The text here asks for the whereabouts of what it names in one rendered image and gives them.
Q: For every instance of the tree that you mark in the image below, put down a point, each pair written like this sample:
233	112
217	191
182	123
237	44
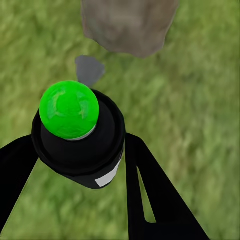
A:
138	27

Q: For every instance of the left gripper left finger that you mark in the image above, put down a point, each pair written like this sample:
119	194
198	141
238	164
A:
17	160

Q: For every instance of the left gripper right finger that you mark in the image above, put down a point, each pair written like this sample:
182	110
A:
174	220

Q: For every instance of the pesticide atomizer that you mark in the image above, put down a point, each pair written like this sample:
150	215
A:
80	132

